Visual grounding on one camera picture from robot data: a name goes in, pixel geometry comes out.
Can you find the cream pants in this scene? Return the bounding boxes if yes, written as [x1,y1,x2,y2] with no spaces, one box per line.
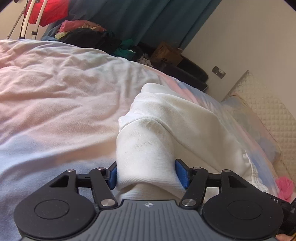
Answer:
[115,83,269,202]

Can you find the pastel pillow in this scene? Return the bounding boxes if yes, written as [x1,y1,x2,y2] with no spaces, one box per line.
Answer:
[220,93,282,164]

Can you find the wide blue curtain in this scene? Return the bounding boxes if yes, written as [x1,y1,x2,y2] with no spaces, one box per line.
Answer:
[67,0,223,50]

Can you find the red cloth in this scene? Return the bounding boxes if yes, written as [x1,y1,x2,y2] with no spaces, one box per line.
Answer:
[25,0,70,27]

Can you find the white patterned cloth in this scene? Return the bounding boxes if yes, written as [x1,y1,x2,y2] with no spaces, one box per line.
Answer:
[138,54,153,68]

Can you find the green garment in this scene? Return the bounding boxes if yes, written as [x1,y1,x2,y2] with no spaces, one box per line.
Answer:
[113,38,137,60]

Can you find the pink clothes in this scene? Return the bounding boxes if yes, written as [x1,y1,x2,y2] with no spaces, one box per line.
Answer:
[55,20,107,40]

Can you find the metal wall switch plate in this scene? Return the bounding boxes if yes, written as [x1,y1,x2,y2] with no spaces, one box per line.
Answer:
[211,65,227,80]

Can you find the pastel bed blanket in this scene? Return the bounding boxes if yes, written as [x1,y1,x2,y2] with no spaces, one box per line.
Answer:
[0,39,285,241]

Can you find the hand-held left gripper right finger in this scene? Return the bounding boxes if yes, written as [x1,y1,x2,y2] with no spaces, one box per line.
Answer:
[175,159,250,207]

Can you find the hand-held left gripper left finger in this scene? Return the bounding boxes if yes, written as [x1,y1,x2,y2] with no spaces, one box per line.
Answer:
[48,161,119,208]

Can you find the black clothes pile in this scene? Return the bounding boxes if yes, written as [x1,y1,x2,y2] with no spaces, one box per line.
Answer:
[58,28,123,53]

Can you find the small pink cloth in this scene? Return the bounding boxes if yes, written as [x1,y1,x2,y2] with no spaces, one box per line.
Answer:
[275,176,295,201]

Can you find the standing garment steamer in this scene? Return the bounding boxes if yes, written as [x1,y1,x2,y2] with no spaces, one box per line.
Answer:
[6,0,48,40]

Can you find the cream quilted headboard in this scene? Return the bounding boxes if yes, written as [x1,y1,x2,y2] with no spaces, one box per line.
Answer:
[221,70,296,187]

